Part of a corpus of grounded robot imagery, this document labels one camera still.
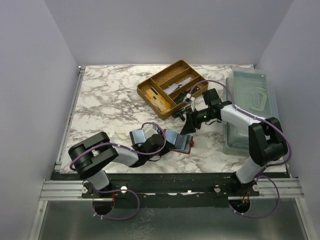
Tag red leather card holder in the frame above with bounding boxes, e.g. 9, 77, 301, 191
164, 129, 194, 155

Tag black leather card holder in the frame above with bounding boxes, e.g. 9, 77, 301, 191
129, 128, 150, 149

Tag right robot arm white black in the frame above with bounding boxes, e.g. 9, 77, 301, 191
180, 88, 288, 189

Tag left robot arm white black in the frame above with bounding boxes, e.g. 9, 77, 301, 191
68, 129, 175, 191

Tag black cards in tray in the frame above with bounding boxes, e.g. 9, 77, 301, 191
173, 87, 200, 105

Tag yellow cards in tray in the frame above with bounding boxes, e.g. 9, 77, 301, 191
145, 87, 171, 114

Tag grey cards in tray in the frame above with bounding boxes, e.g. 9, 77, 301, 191
163, 77, 194, 97

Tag black T-shaped pipe fitting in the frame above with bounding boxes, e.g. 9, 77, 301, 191
172, 107, 189, 121

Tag brown woven organizer tray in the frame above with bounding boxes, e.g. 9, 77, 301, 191
137, 60, 209, 120

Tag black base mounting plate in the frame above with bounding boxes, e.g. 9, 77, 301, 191
81, 173, 259, 209

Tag clear plastic storage box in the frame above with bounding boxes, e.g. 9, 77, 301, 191
223, 66, 279, 157

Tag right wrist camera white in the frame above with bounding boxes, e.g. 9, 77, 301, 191
183, 93, 195, 112

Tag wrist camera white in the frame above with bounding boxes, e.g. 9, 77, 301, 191
143, 124, 159, 139
183, 93, 195, 112

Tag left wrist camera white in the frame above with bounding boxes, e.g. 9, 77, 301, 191
143, 124, 159, 139

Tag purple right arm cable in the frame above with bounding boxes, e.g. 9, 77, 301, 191
186, 79, 293, 218

